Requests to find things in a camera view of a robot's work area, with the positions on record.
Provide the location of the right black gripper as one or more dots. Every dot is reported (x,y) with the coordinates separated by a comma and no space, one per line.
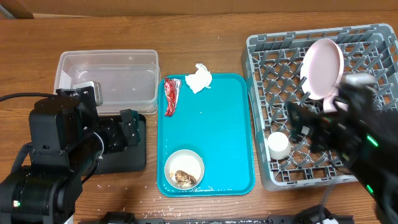
(299,124)

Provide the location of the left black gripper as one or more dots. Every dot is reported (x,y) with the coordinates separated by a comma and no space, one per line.
(129,125)

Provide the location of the small white pink bowl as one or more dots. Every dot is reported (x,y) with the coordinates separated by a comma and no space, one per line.
(329,107)

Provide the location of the red foil wrapper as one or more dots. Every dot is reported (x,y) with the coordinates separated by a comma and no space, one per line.
(172,90)

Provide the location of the white paper cup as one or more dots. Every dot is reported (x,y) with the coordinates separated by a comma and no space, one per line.
(279,145)

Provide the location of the large white plate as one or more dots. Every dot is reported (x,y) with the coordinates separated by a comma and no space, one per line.
(322,68)

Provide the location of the metal bowl with food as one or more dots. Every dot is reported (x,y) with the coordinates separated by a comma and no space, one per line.
(184,169)

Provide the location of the white napkin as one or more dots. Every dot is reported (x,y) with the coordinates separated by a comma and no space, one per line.
(201,79)

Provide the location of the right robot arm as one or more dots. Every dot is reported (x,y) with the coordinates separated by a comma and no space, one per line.
(364,140)

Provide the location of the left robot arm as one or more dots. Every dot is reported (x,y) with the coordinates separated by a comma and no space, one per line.
(68,138)

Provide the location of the black waste bin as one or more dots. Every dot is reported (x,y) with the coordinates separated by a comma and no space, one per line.
(118,156)

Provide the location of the clear plastic bin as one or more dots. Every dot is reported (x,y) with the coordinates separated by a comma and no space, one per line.
(129,79)

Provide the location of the teal plastic tray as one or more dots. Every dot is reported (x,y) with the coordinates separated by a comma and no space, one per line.
(215,124)

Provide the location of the grey dish rack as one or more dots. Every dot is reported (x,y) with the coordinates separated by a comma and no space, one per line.
(271,66)

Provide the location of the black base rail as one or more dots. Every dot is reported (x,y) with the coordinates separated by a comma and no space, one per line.
(309,215)

